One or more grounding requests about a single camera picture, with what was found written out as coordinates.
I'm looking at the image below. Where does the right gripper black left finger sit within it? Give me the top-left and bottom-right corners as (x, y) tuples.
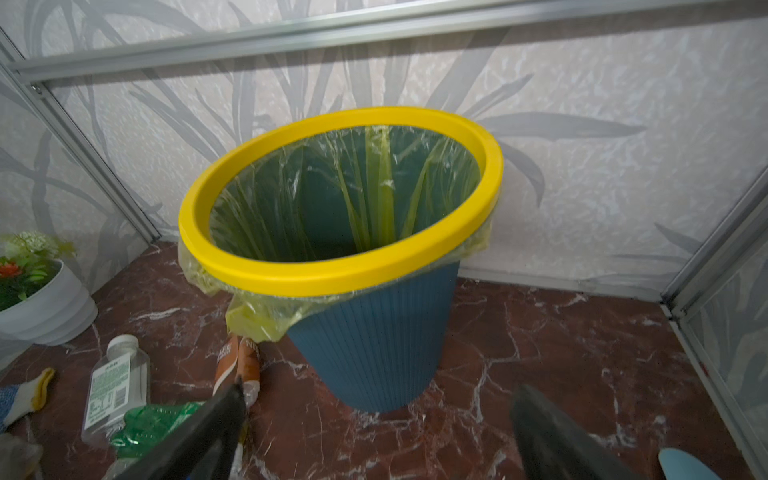
(117, 380), (247, 479)

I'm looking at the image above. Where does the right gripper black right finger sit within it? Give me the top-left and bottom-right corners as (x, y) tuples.
(511, 385), (641, 479)

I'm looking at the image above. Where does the clear bottle white green label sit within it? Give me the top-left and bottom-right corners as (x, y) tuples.
(81, 334), (150, 448)

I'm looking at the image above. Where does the blue bin with yellow rim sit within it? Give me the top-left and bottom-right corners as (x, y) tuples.
(178, 107), (504, 412)

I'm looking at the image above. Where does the yellow-green plastic bin liner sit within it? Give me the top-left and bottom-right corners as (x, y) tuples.
(178, 125), (503, 342)

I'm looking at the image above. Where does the crushed green plastic bottle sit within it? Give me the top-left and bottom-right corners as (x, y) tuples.
(110, 402), (204, 459)

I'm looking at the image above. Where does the clear unlabelled plastic bottle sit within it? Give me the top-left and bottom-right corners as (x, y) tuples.
(102, 458), (138, 480)

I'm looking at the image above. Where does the brown Nescafe coffee bottle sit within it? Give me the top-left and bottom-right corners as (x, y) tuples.
(212, 334), (261, 409)

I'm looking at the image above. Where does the light blue garden trowel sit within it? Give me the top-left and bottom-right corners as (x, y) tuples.
(658, 448), (721, 480)

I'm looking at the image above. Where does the blue white work glove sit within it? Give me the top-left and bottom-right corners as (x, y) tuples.
(1, 368), (56, 433)

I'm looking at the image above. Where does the white pot with artificial plant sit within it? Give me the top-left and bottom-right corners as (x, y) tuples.
(1, 231), (98, 346)

